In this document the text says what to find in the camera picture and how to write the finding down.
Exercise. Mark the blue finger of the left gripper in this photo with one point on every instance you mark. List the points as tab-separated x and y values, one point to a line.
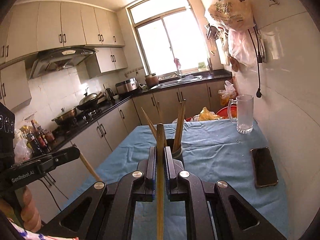
51	161

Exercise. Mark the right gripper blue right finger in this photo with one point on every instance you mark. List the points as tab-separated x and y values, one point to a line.
214	210

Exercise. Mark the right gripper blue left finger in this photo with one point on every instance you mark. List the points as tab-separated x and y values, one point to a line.
106	211

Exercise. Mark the bamboo chopstick seven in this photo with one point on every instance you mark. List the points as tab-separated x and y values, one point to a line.
89	167

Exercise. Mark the bamboo chopstick three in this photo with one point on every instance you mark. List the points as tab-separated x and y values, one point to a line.
181	122

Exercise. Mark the bamboo chopstick five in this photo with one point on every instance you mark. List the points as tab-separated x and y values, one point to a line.
160	181

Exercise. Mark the bamboo chopstick four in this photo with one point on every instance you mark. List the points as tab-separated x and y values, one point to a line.
175	145

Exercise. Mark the bamboo chopstick eight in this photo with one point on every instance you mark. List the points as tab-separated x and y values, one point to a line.
150	124

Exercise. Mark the lower kitchen cabinets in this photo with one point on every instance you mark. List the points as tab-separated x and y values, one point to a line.
98	140

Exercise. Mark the kitchen cabinets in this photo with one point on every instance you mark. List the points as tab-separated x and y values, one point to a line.
98	140
32	27

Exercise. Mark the upper kitchen cabinets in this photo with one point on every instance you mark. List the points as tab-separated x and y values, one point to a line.
32	27

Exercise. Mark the kitchen window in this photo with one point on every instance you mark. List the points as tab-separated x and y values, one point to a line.
169	36

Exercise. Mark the person left hand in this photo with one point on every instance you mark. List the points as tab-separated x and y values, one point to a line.
29	213

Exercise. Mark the sauce bottles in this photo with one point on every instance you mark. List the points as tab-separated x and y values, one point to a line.
32	141

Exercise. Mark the steel pot on stove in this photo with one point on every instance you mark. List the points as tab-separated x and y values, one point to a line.
65	116

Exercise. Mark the black smartphone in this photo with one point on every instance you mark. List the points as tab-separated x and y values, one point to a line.
265	174

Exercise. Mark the blue towel table cloth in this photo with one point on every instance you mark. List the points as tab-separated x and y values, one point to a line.
212	150

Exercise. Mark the dark utensil holder cup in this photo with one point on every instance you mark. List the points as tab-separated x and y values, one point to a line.
178	154

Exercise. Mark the black wok with lid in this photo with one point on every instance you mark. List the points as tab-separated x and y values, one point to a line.
89	101

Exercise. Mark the range hood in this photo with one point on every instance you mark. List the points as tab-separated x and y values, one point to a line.
54	60

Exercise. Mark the yellow plastic bag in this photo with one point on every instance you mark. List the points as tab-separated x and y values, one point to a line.
206	115

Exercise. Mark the red basin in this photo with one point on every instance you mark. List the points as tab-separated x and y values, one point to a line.
224	112

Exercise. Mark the silver rice cooker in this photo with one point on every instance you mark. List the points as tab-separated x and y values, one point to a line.
127	86

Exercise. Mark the clear glass mug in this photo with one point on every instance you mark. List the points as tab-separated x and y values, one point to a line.
244	109

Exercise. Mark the brown clay pot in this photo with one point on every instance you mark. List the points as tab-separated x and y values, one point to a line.
152	80

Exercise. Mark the hanging plastic bags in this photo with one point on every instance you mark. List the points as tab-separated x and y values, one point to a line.
235	19

